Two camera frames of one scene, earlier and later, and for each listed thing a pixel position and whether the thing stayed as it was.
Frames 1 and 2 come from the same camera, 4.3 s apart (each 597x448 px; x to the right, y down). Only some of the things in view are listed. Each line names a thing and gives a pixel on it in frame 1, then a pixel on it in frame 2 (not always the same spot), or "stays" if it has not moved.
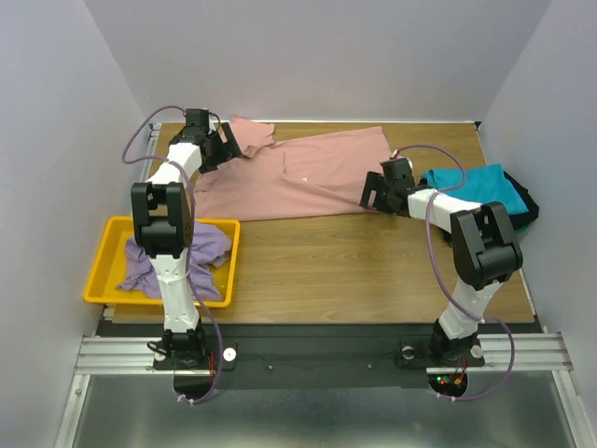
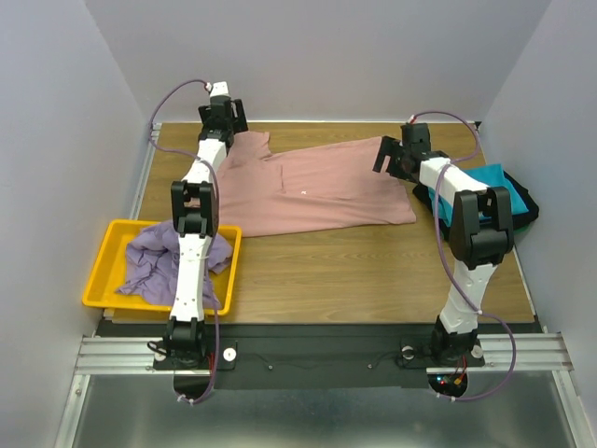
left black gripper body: [223, 146] to [238, 117]
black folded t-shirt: [530, 202] stays
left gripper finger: [231, 146] to [240, 123]
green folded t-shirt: [521, 229] stays
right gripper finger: [374, 182] to [388, 147]
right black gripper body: [376, 191] to [394, 159]
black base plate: [294, 356] stays
